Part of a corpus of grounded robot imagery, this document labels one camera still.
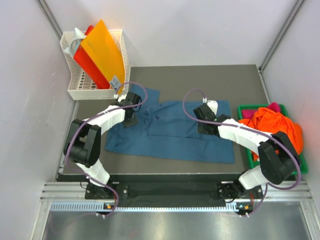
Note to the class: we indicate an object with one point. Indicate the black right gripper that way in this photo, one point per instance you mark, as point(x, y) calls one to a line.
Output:
point(200, 129)

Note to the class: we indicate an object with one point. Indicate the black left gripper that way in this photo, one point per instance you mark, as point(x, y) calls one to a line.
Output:
point(133, 122)

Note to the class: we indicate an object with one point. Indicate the blue t shirt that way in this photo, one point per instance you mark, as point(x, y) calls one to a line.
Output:
point(165, 131)

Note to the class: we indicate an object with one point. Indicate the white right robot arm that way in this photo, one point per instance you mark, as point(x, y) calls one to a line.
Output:
point(278, 159)

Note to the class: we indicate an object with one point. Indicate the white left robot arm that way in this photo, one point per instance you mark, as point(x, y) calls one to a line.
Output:
point(83, 143)

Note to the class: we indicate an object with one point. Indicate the pink t shirt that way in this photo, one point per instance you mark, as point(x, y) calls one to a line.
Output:
point(247, 112)

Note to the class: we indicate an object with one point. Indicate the white perforated plastic basket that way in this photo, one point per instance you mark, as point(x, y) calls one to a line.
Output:
point(82, 87)

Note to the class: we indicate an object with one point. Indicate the orange plastic board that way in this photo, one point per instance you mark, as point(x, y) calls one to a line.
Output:
point(102, 49)

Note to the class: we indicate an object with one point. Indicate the red plastic board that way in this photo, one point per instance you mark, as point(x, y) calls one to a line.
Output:
point(85, 62)

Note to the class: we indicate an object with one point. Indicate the orange t shirt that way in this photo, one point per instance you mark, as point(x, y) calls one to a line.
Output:
point(267, 120)

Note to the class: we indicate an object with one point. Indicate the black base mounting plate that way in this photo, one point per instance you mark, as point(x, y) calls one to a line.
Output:
point(180, 190)

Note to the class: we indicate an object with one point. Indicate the green plastic bin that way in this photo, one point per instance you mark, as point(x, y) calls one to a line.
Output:
point(303, 164)

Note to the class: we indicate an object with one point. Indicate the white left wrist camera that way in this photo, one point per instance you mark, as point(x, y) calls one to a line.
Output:
point(119, 97)

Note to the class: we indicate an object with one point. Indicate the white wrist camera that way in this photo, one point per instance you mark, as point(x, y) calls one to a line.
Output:
point(119, 97)
point(212, 104)

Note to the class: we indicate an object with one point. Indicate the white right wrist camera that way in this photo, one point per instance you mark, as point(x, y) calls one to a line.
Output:
point(212, 104)

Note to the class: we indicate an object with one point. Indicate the light blue plastic ring tool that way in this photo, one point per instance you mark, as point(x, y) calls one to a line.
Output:
point(74, 43)

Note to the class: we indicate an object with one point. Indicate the grey slotted cable duct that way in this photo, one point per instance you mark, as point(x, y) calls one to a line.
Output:
point(82, 206)

